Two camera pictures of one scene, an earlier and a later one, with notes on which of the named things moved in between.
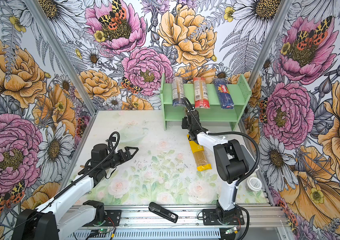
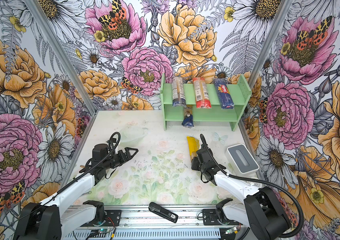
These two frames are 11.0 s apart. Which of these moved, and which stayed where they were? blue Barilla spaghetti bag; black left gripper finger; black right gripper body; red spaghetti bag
Moved: black right gripper body
Stayed: black left gripper finger; red spaghetti bag; blue Barilla spaghetti bag
